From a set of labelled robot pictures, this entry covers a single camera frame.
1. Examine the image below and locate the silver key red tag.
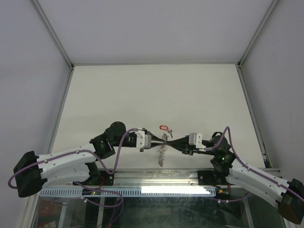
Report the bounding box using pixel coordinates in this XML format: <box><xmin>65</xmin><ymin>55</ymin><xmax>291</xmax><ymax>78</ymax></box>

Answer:
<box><xmin>159</xmin><ymin>125</ymin><xmax>173</xmax><ymax>138</ymax></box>

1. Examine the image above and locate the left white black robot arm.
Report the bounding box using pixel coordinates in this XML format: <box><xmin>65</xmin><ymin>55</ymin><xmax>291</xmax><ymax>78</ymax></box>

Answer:
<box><xmin>8</xmin><ymin>122</ymin><xmax>164</xmax><ymax>198</ymax></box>

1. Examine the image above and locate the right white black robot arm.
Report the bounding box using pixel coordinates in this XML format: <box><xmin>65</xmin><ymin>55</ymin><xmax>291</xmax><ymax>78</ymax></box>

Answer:
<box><xmin>166</xmin><ymin>128</ymin><xmax>304</xmax><ymax>225</ymax></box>

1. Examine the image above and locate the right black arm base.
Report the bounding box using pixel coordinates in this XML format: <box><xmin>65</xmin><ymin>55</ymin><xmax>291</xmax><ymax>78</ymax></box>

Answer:
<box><xmin>196</xmin><ymin>169</ymin><xmax>240</xmax><ymax>188</ymax></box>

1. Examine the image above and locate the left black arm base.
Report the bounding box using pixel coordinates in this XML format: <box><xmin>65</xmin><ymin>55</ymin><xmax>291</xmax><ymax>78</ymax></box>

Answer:
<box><xmin>79</xmin><ymin>170</ymin><xmax>114</xmax><ymax>187</ymax></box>

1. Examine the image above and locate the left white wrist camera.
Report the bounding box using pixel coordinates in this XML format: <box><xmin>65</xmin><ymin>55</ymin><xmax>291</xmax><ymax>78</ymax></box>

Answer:
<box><xmin>135</xmin><ymin>129</ymin><xmax>152</xmax><ymax>149</ymax></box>

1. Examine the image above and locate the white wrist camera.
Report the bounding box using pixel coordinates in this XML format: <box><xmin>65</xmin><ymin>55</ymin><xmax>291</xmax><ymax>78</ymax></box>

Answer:
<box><xmin>135</xmin><ymin>129</ymin><xmax>152</xmax><ymax>149</ymax></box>
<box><xmin>188</xmin><ymin>133</ymin><xmax>203</xmax><ymax>148</ymax></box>

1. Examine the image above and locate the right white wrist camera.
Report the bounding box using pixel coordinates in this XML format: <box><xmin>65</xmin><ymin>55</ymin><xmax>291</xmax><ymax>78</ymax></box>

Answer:
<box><xmin>188</xmin><ymin>133</ymin><xmax>203</xmax><ymax>148</ymax></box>

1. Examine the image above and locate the aluminium mounting rail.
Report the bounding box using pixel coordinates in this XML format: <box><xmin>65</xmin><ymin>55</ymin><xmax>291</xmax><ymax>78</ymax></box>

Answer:
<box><xmin>32</xmin><ymin>167</ymin><xmax>285</xmax><ymax>190</ymax></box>

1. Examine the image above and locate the white slotted cable duct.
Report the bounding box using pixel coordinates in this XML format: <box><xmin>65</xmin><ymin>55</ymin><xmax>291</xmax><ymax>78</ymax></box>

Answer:
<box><xmin>40</xmin><ymin>186</ymin><xmax>216</xmax><ymax>198</ymax></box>

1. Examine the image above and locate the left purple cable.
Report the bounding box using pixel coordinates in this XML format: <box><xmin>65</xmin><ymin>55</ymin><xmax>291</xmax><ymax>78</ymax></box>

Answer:
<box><xmin>8</xmin><ymin>128</ymin><xmax>138</xmax><ymax>190</ymax></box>

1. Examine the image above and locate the purple cable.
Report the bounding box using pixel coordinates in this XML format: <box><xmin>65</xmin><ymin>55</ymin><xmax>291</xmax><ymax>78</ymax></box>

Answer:
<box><xmin>8</xmin><ymin>128</ymin><xmax>138</xmax><ymax>190</ymax></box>
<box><xmin>204</xmin><ymin>126</ymin><xmax>304</xmax><ymax>205</ymax></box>

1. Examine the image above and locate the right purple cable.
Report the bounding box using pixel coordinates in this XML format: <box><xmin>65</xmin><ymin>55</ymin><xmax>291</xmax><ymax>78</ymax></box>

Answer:
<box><xmin>204</xmin><ymin>126</ymin><xmax>304</xmax><ymax>205</ymax></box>

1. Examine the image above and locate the left aluminium frame post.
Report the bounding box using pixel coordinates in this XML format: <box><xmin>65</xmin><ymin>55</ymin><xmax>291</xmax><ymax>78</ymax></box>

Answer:
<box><xmin>30</xmin><ymin>0</ymin><xmax>74</xmax><ymax>69</ymax></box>

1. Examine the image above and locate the aluminium frame post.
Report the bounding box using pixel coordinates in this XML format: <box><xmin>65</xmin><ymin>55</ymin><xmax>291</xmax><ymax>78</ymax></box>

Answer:
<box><xmin>30</xmin><ymin>0</ymin><xmax>74</xmax><ymax>69</ymax></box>
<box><xmin>237</xmin><ymin>0</ymin><xmax>281</xmax><ymax>68</ymax></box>

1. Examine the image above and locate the right aluminium frame post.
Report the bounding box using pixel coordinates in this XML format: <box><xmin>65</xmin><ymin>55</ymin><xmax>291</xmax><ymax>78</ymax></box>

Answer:
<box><xmin>237</xmin><ymin>0</ymin><xmax>281</xmax><ymax>68</ymax></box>

